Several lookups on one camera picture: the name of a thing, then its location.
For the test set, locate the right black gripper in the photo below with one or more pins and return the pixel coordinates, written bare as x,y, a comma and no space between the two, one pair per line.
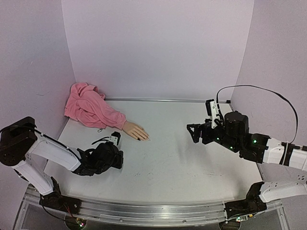
201,132

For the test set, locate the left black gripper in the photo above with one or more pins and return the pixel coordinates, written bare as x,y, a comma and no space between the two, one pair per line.
119,164

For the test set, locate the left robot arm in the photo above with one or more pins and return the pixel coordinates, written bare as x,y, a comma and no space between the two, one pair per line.
19,141

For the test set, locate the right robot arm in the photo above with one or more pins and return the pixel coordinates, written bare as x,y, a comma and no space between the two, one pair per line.
234,135

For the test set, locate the mannequin hand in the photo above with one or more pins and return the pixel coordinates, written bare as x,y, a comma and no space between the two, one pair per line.
135,131

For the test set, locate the pink hoodie sleeve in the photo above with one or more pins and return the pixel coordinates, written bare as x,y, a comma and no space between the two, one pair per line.
87,106

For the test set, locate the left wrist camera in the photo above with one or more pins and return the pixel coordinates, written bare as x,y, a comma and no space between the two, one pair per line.
114,138

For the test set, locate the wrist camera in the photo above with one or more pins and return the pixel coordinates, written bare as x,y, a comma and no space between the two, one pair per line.
114,138
214,113

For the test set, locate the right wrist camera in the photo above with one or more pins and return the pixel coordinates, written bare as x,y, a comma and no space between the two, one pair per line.
214,113

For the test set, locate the aluminium front rail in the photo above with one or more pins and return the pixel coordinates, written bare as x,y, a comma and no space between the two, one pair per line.
92,214

